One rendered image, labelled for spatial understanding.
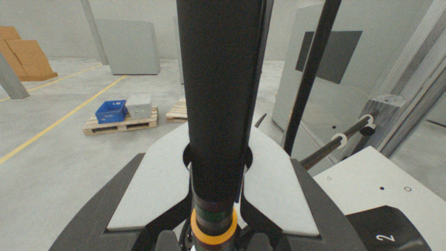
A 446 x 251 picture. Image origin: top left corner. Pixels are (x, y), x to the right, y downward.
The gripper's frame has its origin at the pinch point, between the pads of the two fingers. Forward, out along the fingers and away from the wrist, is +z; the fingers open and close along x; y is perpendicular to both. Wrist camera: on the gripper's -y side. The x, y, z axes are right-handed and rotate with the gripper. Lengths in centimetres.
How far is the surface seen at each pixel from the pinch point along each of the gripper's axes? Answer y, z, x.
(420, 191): 20.0, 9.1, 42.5
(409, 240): 13.7, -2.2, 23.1
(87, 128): 142, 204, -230
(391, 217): 14.9, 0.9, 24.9
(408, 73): 1, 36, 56
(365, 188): 25.7, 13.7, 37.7
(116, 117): 132, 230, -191
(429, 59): -3, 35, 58
